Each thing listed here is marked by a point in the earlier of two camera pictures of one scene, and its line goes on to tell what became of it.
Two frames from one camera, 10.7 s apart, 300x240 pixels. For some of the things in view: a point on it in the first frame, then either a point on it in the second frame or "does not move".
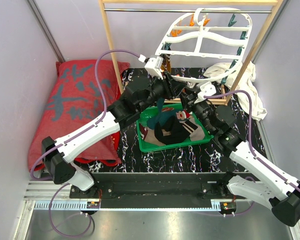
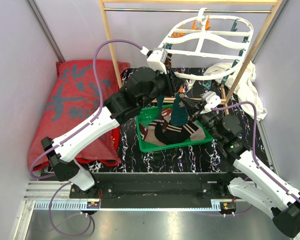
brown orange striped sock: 166,109 does not move
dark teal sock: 161,115 -> 179,115
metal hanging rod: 149,10 does not move
